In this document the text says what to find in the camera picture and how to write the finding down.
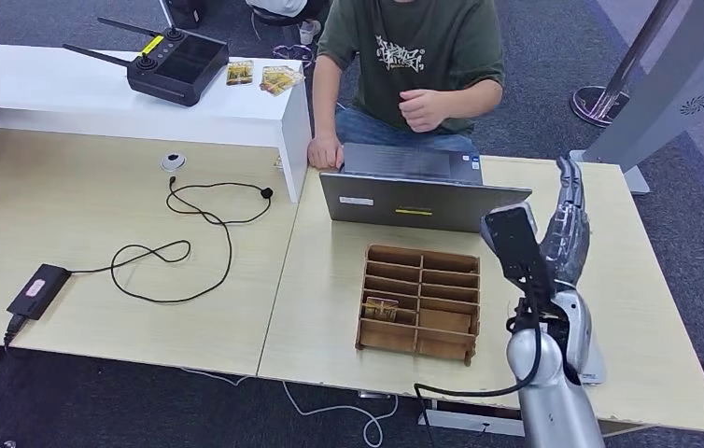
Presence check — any person's left hand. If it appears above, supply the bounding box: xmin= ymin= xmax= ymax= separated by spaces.
xmin=398 ymin=88 xmax=449 ymax=134

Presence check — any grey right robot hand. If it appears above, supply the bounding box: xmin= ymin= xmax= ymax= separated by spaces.
xmin=540 ymin=155 xmax=592 ymax=292

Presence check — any person's right hand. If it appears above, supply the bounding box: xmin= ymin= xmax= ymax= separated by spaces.
xmin=307 ymin=133 xmax=345 ymax=171

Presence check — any autumn print ID card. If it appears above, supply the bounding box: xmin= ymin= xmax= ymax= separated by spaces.
xmin=265 ymin=67 xmax=305 ymax=98

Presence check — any wooden card organizer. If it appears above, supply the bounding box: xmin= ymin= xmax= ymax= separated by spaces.
xmin=355 ymin=244 xmax=481 ymax=367

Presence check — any autumn print room key card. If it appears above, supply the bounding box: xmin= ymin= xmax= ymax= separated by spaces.
xmin=362 ymin=296 xmax=400 ymax=323

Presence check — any person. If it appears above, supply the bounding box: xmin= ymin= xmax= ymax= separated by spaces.
xmin=244 ymin=0 xmax=336 ymax=47
xmin=306 ymin=0 xmax=507 ymax=171

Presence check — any grey card reader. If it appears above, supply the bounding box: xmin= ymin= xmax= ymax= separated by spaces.
xmin=574 ymin=336 xmax=607 ymax=385

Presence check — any grey laptop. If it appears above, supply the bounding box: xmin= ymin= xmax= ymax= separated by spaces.
xmin=318 ymin=142 xmax=532 ymax=235

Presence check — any black remote controller with antennas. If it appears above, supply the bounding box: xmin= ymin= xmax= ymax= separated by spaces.
xmin=62 ymin=17 xmax=230 ymax=108

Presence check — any grey kiosk stand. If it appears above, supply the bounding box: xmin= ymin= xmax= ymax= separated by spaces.
xmin=568 ymin=0 xmax=704 ymax=196

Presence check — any black bag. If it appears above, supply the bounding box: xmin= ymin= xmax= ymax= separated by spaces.
xmin=160 ymin=0 xmax=210 ymax=31

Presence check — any white desk foot bar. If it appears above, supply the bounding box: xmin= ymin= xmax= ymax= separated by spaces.
xmin=417 ymin=408 xmax=527 ymax=439

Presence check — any white raised shelf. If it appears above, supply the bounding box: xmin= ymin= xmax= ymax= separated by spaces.
xmin=0 ymin=41 xmax=313 ymax=204

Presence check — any black power adapter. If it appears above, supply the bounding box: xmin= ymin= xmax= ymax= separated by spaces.
xmin=6 ymin=263 xmax=73 ymax=321

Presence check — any thin black cable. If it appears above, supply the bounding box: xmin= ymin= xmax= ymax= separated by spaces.
xmin=69 ymin=176 xmax=274 ymax=305

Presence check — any purple cable bundle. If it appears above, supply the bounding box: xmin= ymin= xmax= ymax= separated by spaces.
xmin=270 ymin=43 xmax=319 ymax=70

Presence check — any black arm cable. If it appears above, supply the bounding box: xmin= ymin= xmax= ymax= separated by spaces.
xmin=414 ymin=281 xmax=545 ymax=448

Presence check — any chrome stanchion post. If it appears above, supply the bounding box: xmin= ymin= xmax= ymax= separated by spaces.
xmin=570 ymin=0 xmax=678 ymax=129

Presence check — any white cable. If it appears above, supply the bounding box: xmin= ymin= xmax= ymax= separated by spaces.
xmin=178 ymin=368 xmax=401 ymax=448

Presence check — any black power cord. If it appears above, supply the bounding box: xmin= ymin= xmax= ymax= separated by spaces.
xmin=2 ymin=314 xmax=26 ymax=351

